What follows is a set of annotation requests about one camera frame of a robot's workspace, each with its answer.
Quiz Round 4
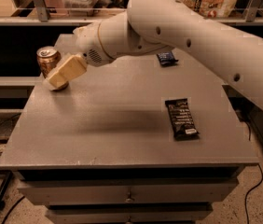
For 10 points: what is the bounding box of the dark blue snack bar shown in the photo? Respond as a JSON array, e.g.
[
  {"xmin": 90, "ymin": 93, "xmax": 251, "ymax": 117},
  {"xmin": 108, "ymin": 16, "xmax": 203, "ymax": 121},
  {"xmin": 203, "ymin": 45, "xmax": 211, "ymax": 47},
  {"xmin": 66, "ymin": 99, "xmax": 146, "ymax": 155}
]
[{"xmin": 157, "ymin": 51, "xmax": 177, "ymax": 66}]

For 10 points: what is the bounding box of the metal drawer knob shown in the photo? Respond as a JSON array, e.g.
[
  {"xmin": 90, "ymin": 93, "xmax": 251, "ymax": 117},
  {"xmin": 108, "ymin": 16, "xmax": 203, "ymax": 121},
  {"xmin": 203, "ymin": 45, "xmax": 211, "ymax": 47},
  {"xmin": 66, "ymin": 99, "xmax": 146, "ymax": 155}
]
[{"xmin": 125, "ymin": 187, "xmax": 134, "ymax": 203}]

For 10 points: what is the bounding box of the grey metal shelf rail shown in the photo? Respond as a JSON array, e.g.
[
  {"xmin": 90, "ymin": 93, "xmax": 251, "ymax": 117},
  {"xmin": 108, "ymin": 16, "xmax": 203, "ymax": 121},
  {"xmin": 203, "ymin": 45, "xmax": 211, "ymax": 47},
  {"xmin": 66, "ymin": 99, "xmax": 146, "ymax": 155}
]
[{"xmin": 0, "ymin": 0, "xmax": 263, "ymax": 26}]

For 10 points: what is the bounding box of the black cable right floor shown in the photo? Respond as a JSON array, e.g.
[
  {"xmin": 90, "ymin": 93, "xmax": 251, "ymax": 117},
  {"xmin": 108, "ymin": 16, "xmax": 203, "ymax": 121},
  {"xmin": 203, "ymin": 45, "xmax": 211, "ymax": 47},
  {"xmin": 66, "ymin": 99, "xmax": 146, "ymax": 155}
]
[{"xmin": 243, "ymin": 121, "xmax": 263, "ymax": 224}]

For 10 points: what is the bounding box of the lower grey drawer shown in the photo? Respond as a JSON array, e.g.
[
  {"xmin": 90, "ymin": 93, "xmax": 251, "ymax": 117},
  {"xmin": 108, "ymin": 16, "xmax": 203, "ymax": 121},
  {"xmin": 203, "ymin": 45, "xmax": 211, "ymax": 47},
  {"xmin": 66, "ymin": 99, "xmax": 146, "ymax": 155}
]
[{"xmin": 46, "ymin": 205, "xmax": 213, "ymax": 224}]

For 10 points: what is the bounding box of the orange soda can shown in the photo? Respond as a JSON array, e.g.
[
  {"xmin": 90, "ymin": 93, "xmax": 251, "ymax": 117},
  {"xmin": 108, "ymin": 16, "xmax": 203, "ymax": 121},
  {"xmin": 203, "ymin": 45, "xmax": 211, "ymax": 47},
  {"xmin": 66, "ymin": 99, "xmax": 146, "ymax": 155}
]
[{"xmin": 36, "ymin": 46, "xmax": 69, "ymax": 91}]

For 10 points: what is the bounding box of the black snack bar wrapper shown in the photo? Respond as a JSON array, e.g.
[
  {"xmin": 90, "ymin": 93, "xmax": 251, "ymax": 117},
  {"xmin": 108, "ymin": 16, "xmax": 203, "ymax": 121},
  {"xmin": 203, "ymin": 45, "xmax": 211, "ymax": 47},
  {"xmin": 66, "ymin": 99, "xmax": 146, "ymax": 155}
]
[{"xmin": 165, "ymin": 98, "xmax": 199, "ymax": 140}]

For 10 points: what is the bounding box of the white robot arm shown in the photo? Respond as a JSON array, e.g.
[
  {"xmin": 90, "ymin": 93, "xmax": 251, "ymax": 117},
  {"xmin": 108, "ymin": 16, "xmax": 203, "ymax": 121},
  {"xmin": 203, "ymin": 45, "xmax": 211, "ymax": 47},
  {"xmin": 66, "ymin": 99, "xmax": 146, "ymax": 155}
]
[{"xmin": 45, "ymin": 0, "xmax": 263, "ymax": 110}]

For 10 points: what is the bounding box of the grey drawer cabinet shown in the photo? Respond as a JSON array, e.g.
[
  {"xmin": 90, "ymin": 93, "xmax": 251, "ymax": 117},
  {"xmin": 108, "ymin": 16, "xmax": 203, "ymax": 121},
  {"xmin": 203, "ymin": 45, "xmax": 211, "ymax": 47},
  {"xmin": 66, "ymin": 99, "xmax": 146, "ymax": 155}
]
[{"xmin": 0, "ymin": 33, "xmax": 260, "ymax": 224}]

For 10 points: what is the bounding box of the clear plastic container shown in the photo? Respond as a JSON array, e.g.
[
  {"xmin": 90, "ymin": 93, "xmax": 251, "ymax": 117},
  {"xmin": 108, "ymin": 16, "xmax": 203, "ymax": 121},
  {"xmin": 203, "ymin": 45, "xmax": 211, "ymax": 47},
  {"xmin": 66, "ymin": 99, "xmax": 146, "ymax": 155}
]
[{"xmin": 62, "ymin": 0, "xmax": 103, "ymax": 17}]

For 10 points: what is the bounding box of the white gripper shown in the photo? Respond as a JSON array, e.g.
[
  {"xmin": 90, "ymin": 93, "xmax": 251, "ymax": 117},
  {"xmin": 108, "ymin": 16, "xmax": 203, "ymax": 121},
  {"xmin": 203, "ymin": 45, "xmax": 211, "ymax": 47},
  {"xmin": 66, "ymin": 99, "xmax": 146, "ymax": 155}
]
[{"xmin": 43, "ymin": 21, "xmax": 115, "ymax": 91}]

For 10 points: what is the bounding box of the upper grey drawer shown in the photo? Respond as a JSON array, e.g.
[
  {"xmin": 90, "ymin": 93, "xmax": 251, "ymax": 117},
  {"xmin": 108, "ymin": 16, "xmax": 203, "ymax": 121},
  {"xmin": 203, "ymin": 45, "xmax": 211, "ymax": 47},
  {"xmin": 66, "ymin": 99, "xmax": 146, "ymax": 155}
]
[{"xmin": 18, "ymin": 178, "xmax": 238, "ymax": 205}]

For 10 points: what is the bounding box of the grey drawer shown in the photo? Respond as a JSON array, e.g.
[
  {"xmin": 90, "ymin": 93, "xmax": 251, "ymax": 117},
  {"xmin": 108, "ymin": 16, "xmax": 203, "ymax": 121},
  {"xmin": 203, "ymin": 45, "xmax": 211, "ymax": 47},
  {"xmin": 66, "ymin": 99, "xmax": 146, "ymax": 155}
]
[
  {"xmin": 46, "ymin": 205, "xmax": 213, "ymax": 224},
  {"xmin": 18, "ymin": 178, "xmax": 238, "ymax": 205}
]

